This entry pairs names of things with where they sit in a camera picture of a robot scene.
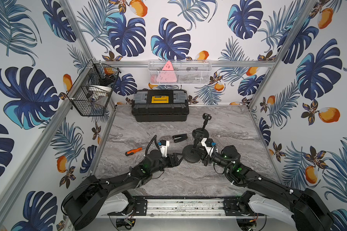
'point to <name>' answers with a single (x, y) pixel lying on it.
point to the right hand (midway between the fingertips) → (194, 146)
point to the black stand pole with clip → (206, 117)
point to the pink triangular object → (167, 74)
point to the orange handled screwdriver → (131, 152)
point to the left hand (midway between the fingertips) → (182, 155)
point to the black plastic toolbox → (151, 105)
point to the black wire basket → (90, 95)
